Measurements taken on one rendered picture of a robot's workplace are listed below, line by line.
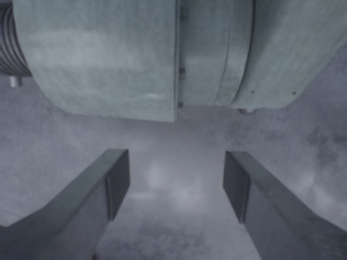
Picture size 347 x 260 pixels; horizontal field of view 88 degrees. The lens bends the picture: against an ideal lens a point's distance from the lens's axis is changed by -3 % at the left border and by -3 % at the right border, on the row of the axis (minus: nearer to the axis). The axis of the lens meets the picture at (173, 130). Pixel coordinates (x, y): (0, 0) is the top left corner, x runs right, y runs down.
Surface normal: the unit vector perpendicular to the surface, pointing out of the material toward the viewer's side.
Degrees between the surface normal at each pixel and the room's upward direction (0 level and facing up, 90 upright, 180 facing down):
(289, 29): 48
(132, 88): 40
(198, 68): 34
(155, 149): 0
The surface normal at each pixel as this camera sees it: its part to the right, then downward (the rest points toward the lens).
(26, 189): -0.01, 0.22
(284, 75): -0.02, 0.88
